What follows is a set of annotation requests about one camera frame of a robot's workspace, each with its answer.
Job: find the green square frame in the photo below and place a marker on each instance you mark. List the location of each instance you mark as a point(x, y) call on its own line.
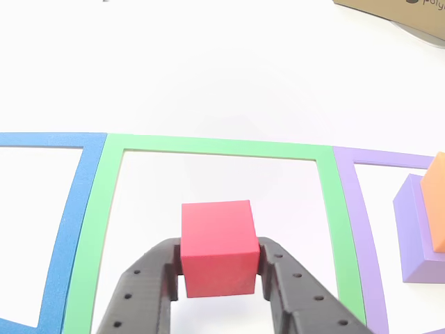
point(208, 144)

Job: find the small red cube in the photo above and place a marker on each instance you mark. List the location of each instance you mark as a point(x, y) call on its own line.
point(217, 229)

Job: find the orange cube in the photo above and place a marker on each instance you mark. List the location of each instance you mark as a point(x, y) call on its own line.
point(436, 208)

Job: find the blue square frame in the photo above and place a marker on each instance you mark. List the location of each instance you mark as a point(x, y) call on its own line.
point(76, 208)

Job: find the polymaker cardboard box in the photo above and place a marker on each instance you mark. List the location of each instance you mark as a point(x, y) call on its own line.
point(382, 8)

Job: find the grey round disc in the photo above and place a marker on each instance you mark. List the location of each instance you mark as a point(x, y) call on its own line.
point(424, 36)

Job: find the large purple cube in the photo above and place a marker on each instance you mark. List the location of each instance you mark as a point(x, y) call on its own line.
point(413, 236)

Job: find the purple square frame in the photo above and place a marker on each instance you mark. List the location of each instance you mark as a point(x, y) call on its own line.
point(351, 195)

